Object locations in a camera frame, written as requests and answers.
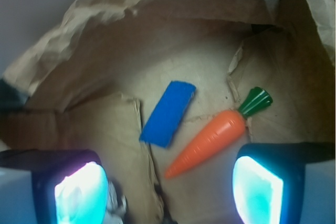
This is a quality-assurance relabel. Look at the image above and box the gripper left finger glowing cyan pad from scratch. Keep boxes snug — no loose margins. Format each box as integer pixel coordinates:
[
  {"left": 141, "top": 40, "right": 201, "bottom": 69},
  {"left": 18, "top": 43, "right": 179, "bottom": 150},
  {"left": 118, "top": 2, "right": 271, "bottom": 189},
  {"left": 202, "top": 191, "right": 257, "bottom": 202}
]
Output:
[{"left": 1, "top": 150, "right": 108, "bottom": 223}]

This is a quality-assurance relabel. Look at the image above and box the gripper right finger glowing cyan pad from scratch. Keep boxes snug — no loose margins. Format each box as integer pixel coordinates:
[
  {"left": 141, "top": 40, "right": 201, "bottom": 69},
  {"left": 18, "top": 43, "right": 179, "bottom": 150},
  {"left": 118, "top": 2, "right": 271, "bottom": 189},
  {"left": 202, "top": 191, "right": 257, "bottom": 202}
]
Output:
[{"left": 233, "top": 142, "right": 335, "bottom": 223}]

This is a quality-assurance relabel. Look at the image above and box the blue rectangular sponge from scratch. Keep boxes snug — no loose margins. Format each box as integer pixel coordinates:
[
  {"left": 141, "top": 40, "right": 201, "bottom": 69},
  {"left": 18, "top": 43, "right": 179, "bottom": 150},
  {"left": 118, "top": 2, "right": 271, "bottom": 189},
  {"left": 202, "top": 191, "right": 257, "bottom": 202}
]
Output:
[{"left": 139, "top": 81, "right": 196, "bottom": 148}]

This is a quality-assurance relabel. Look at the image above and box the orange plastic toy carrot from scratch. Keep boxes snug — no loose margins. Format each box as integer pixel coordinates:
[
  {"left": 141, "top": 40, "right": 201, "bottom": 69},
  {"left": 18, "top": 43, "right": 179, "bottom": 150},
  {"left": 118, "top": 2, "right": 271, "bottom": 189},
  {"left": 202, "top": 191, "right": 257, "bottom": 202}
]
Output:
[{"left": 164, "top": 87, "right": 273, "bottom": 179}]

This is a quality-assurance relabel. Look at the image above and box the crumpled white cloth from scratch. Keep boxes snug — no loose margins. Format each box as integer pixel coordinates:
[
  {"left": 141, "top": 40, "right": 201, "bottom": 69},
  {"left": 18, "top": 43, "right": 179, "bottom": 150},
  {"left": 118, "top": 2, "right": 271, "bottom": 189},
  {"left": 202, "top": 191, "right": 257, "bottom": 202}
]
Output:
[{"left": 106, "top": 181, "right": 127, "bottom": 219}]

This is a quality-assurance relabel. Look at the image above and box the brown paper bag bin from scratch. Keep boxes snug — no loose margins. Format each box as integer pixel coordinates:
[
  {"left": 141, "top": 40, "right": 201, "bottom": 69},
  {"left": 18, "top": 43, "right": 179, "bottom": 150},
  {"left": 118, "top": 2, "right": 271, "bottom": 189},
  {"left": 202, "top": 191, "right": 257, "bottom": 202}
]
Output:
[{"left": 1, "top": 0, "right": 335, "bottom": 223}]

